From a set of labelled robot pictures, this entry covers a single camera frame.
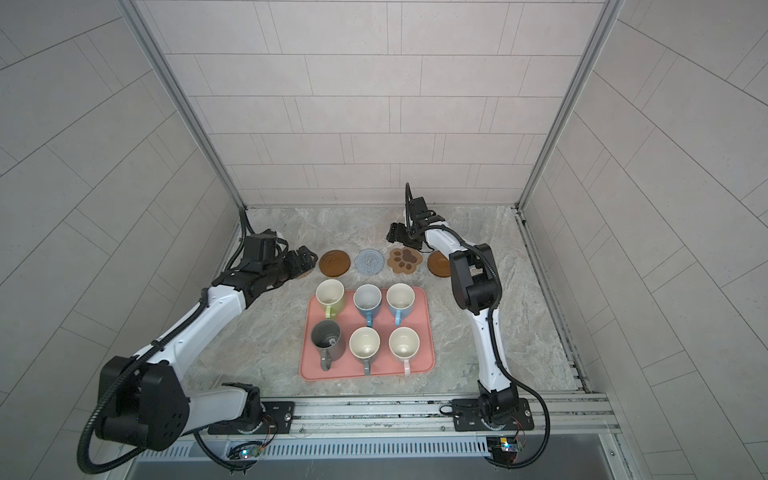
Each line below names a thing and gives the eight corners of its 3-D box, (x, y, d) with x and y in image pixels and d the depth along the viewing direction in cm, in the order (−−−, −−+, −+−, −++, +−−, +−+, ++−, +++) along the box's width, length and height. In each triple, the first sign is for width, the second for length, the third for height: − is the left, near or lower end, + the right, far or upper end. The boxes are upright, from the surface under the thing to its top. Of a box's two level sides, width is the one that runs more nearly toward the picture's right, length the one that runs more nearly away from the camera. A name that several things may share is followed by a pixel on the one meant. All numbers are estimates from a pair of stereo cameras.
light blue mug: (396, 333, 86) (396, 320, 78) (385, 301, 92) (384, 285, 84) (419, 325, 87) (422, 311, 80) (407, 294, 94) (408, 278, 86)
